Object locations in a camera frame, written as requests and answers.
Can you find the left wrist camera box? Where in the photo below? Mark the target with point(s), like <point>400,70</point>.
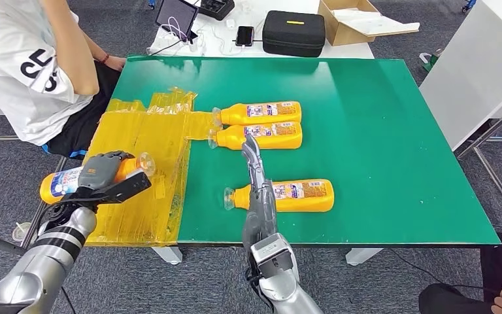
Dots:
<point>125,188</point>

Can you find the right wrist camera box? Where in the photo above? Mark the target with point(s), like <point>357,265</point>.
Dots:
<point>272,255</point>

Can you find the person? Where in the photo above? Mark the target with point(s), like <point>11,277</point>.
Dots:
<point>450,299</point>
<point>8,86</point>

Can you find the black controller device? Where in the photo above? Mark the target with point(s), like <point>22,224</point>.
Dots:
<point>216,8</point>

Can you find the person's left hand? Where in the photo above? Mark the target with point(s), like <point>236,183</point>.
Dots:
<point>117,64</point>

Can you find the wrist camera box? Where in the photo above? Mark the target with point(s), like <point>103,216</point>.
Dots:
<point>272,255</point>
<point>125,188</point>

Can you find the white desk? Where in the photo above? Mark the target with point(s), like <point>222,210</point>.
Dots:
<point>352,51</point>

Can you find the orange detergent bottle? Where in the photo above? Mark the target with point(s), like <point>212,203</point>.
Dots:
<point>49,190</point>
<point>233,139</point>
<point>311,200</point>
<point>238,116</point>

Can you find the black zip case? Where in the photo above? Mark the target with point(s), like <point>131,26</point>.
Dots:
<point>293,37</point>

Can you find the blue cart frame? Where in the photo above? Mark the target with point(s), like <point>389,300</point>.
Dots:
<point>469,4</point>

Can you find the yellow taped cardboard mat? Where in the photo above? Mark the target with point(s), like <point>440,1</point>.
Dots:
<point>147,134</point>

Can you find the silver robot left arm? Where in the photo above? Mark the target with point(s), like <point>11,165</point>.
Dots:
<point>39,268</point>

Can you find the person's right forearm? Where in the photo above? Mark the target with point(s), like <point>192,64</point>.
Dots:
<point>71,47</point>

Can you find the white foam sheet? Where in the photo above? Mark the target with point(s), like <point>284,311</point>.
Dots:
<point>374,22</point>

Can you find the person's left forearm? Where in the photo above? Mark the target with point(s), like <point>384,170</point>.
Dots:
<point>95,47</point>

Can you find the black smartphone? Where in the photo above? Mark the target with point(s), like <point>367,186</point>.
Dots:
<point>245,36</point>

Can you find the clear plastic cup lid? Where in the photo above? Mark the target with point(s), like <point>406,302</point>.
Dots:
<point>20,233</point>

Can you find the white side table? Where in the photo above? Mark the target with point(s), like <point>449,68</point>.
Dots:
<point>472,73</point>

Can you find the green and white object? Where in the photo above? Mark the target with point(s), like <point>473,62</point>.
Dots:
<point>431,61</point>

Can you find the brown cardboard box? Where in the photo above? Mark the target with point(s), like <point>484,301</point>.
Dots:
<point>339,34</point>

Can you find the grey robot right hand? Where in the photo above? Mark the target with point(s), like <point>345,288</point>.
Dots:
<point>262,212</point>

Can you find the black tablet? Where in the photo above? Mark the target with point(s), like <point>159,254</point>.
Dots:
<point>175,15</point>

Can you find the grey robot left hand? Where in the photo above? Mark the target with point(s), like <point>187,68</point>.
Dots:
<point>97,173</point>

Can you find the small white charger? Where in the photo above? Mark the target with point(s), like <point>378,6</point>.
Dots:
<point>230,24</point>

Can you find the green top table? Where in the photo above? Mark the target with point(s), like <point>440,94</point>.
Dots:
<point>385,151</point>

